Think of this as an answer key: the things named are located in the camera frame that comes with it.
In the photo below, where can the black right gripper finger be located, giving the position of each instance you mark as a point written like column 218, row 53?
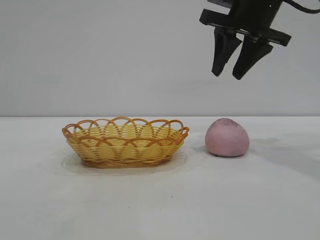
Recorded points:
column 251, row 55
column 223, row 50

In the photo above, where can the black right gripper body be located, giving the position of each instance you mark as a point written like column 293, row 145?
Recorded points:
column 252, row 15

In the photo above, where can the pink peach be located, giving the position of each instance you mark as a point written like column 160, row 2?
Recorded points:
column 226, row 138

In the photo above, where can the yellow woven basket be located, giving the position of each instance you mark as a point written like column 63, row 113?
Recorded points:
column 100, row 153

